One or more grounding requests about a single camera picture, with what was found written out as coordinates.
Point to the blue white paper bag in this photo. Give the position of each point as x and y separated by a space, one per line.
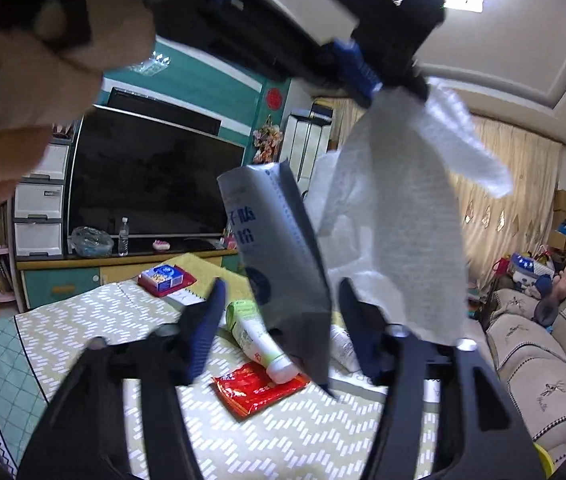
283 264

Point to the white tissue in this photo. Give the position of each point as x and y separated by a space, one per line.
386 216

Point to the patterned table cloth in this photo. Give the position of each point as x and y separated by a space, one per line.
308 435

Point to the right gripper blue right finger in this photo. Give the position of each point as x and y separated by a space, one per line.
366 327

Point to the white pill bottle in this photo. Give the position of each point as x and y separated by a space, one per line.
342 349

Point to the yellow rimmed dark trash bin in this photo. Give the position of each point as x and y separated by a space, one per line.
546 461

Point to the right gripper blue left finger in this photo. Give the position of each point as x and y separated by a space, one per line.
198 325

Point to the red foil packet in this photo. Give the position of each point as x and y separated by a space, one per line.
249 389

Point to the white green lotion bottle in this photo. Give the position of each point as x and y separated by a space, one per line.
244 322

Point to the person left hand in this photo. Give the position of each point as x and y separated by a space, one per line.
40 88

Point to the beige sectional sofa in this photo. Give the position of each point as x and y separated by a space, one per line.
531 362

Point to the clear water bottle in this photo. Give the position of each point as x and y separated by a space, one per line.
123 238

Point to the red tray with tissue pack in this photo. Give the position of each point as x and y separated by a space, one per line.
163 280

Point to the large black television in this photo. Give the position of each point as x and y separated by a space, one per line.
160 176

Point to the pile of plush toys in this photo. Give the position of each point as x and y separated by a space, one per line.
532 285

